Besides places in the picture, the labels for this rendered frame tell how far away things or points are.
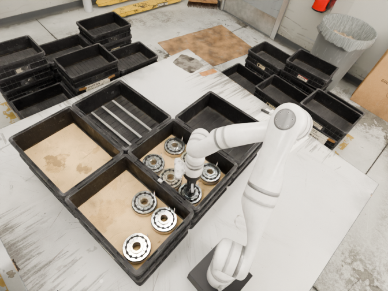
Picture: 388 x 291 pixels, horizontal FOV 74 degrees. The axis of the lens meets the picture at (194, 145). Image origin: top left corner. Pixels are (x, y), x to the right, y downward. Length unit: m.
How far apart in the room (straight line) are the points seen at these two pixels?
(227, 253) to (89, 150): 0.82
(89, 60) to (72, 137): 1.16
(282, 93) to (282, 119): 1.86
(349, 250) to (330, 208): 0.88
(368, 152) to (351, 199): 1.50
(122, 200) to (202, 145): 0.48
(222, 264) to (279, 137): 0.38
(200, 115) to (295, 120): 0.84
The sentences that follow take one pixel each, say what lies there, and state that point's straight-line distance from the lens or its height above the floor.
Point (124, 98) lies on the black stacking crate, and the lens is 1.52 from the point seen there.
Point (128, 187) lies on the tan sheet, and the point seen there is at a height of 0.83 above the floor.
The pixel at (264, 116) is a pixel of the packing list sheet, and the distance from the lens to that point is 1.74.
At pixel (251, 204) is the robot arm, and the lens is 0.71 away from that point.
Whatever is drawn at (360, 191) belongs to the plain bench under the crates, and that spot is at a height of 0.70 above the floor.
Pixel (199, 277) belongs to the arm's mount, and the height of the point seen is 0.79.
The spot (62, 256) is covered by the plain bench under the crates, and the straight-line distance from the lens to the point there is 1.25.
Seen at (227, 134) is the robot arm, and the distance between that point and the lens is 0.77.
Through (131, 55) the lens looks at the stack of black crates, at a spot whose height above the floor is 0.38.
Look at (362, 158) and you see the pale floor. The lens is 2.98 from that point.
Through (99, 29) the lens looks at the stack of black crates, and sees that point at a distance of 2.84.
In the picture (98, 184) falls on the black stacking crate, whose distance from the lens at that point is 1.14.
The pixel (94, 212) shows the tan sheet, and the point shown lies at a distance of 1.14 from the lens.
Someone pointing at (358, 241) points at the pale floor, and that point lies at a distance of 2.45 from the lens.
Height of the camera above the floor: 1.85
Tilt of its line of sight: 52 degrees down
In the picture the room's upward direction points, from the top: 10 degrees clockwise
